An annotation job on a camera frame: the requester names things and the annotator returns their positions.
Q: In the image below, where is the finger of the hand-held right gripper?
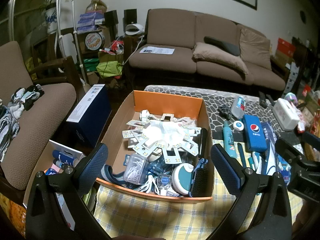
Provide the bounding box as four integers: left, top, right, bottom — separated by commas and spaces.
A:
302, 131, 320, 153
274, 138, 320, 202

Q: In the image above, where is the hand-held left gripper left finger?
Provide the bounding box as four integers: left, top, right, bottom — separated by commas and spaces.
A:
25, 142, 113, 240

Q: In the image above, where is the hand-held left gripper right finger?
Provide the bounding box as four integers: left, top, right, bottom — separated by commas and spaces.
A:
207, 144, 293, 240

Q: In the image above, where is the blue tissue pack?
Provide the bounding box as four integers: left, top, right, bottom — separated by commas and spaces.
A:
275, 159, 292, 180

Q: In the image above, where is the teal tube bottle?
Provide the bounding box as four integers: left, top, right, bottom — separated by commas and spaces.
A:
223, 120, 237, 158

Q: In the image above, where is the blue box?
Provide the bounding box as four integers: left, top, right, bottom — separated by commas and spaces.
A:
242, 114, 267, 152

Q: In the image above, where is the navy long packet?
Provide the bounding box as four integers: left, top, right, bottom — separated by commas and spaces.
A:
260, 122, 283, 175

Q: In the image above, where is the orange cardboard box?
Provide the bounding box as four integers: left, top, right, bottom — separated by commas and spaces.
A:
96, 90, 216, 203

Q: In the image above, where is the red and white snack bag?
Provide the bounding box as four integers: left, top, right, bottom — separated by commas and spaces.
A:
296, 105, 310, 133

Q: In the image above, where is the dark blue flat stick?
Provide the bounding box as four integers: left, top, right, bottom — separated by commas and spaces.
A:
237, 142, 247, 168

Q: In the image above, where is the blue and black hairbrush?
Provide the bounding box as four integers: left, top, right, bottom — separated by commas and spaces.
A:
189, 158, 213, 198

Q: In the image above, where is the blue spray can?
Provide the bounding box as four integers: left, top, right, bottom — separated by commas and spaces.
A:
52, 150, 77, 167

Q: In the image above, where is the black flat comb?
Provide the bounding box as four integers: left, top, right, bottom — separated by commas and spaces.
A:
199, 128, 209, 159

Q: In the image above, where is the white open cardboard box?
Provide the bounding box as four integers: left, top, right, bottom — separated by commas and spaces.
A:
24, 140, 87, 232

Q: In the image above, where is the white tissue box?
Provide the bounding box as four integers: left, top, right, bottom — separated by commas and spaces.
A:
272, 98, 300, 131

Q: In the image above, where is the clear floss pick box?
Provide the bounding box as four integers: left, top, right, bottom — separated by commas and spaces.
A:
123, 154, 148, 184

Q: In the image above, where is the round teal and white case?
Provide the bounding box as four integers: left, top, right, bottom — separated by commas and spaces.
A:
172, 164, 195, 195

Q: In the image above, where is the navy cardboard box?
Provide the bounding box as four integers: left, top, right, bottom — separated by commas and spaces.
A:
66, 84, 112, 148

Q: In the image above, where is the black toy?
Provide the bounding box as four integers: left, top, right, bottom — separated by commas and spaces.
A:
218, 105, 232, 119

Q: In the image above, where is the white star-shaped LED board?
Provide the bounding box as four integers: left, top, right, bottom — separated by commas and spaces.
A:
122, 110, 202, 165

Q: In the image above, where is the clear plastic bottle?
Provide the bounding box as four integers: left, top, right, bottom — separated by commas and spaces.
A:
230, 95, 246, 119

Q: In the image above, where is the grey stone-pattern blanket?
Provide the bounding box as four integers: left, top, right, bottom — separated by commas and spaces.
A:
144, 85, 320, 155

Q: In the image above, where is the brown armchair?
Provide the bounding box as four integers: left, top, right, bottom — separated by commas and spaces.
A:
0, 41, 80, 195

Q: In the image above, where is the white crumpled wrapper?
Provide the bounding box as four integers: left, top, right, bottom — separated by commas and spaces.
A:
142, 120, 190, 153

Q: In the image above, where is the yellow plaid cloth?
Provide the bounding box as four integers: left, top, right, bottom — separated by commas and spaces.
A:
94, 140, 304, 240

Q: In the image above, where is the pile of striped clothes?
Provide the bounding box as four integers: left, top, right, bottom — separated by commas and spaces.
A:
0, 85, 45, 163

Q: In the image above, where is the bright green bag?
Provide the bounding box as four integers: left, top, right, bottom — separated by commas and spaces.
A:
96, 60, 124, 78

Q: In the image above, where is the red cardboard box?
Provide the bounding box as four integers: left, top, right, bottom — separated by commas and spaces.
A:
276, 38, 297, 55

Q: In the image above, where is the light brown flat pillow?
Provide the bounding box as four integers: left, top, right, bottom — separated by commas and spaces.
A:
192, 42, 249, 75

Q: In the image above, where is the light brown upright pillow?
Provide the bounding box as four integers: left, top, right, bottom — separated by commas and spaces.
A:
239, 27, 272, 70

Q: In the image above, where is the round cookie tin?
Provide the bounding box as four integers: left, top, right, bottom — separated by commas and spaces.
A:
84, 31, 105, 51

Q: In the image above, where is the black cushion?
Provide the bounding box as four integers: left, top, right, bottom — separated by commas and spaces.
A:
204, 36, 240, 57

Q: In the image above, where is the brown sofa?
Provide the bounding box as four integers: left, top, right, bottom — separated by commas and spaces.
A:
125, 9, 287, 92

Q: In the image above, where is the white printed paper sheet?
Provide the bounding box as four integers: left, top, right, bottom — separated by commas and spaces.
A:
139, 45, 175, 55

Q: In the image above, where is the white metal pole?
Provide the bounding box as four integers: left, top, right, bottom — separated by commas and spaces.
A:
56, 0, 63, 55
72, 0, 100, 100

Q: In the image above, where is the blue tissue carton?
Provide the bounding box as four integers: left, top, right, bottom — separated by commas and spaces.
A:
79, 10, 104, 21
77, 24, 97, 34
78, 17, 104, 27

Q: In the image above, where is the white domed appliance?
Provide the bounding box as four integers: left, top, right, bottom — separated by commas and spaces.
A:
125, 24, 145, 36

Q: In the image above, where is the black speaker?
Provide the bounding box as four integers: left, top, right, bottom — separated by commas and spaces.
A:
104, 10, 118, 26
124, 9, 137, 27

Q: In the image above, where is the potted plant in porcelain vase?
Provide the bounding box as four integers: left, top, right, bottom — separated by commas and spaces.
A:
37, 0, 66, 34

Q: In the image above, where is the brown paper bag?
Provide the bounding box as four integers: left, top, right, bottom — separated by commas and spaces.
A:
86, 0, 107, 13

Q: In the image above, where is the blue striped strap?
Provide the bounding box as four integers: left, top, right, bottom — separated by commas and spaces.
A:
101, 164, 130, 183

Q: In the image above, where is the white cable bundle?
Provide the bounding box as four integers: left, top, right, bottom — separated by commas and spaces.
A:
139, 175, 161, 193

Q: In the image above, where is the white power cable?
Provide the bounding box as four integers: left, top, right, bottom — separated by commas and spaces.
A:
123, 34, 146, 65

